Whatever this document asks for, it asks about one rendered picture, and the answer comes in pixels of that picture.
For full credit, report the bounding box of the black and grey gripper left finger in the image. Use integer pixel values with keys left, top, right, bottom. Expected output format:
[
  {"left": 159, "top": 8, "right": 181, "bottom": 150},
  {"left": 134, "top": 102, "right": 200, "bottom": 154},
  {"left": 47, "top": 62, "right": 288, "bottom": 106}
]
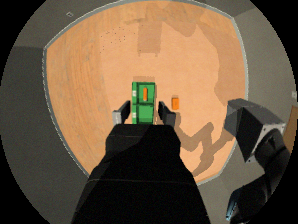
[{"left": 112, "top": 100, "right": 131, "bottom": 127}]

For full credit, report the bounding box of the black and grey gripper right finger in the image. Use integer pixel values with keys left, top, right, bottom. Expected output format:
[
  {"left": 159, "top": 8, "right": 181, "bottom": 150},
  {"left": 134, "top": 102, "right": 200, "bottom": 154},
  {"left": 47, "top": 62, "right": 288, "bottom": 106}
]
[{"left": 158, "top": 101, "right": 176, "bottom": 128}]

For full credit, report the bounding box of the green tray with three compartments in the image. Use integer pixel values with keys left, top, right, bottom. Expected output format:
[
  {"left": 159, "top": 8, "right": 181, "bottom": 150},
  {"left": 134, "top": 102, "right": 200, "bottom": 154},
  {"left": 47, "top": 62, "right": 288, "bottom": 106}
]
[{"left": 132, "top": 82, "right": 155, "bottom": 124}]

